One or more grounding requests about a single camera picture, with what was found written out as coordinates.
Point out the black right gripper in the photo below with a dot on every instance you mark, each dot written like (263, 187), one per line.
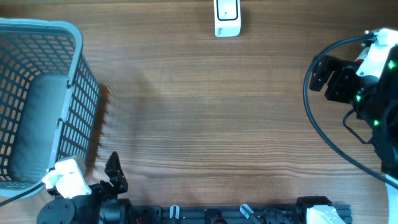
(342, 71)

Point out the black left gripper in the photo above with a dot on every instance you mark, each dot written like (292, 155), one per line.
(116, 177)

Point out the green lid jar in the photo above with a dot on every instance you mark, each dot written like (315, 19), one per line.
(362, 56)

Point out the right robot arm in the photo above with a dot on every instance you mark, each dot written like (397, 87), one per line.
(370, 87)

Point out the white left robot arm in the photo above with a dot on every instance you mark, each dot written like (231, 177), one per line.
(77, 202)

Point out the white barcode scanner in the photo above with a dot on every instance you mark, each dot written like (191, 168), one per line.
(227, 15)

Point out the grey plastic shopping basket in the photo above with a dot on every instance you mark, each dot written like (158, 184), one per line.
(49, 98)

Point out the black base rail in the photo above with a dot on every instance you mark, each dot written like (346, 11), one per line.
(273, 213)

